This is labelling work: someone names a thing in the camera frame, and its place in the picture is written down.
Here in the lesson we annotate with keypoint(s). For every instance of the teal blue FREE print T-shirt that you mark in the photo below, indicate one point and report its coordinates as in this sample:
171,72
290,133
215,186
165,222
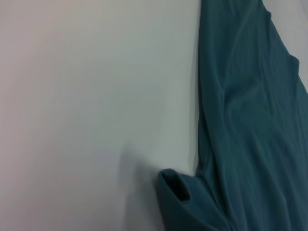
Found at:
240,120

